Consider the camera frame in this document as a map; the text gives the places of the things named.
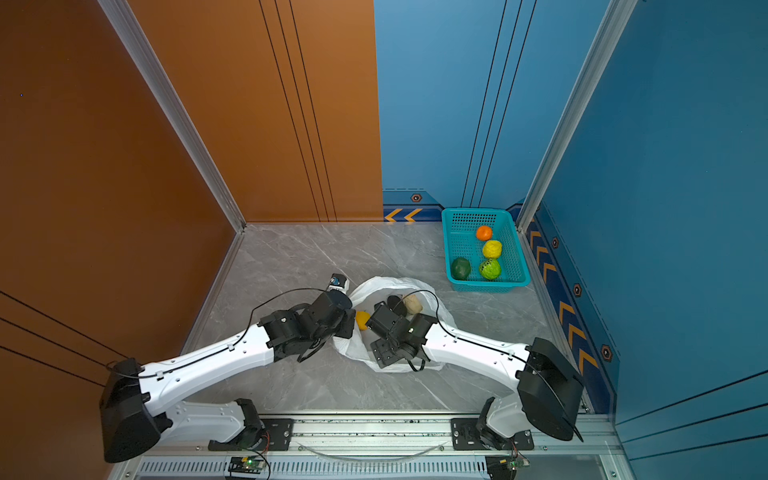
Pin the yellow fruit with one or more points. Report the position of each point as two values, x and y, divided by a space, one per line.
361 319

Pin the orange fruit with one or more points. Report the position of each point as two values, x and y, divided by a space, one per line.
484 233

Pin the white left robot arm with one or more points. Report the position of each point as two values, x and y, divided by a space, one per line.
136 399

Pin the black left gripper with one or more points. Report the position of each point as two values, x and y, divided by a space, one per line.
350 323

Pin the aluminium corner post right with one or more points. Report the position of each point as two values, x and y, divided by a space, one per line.
611 28

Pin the left circuit board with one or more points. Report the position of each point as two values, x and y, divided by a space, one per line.
248 467

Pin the aluminium front rail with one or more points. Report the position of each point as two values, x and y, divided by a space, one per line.
389 446

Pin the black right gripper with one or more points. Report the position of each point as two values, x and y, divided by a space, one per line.
379 348

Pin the aluminium corner post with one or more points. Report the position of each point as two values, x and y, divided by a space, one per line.
126 25
611 28

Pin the yellow bumpy lemon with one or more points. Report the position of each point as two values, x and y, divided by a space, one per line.
492 249

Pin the green fruit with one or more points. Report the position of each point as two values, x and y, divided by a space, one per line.
490 269

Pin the dark green avocado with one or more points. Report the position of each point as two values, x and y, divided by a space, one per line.
461 269

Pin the right circuit board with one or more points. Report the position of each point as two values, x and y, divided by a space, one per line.
505 467

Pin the circuit board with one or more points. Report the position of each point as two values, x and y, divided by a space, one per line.
505 467
248 467

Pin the aluminium corner post left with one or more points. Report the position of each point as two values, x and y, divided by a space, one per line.
126 25

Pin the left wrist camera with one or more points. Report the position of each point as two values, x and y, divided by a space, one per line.
339 282

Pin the white plastic bag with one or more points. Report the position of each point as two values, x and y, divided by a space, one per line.
442 347

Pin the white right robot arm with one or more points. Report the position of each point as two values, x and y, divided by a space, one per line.
545 389

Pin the teal plastic basket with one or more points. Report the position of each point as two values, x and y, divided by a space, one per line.
459 227

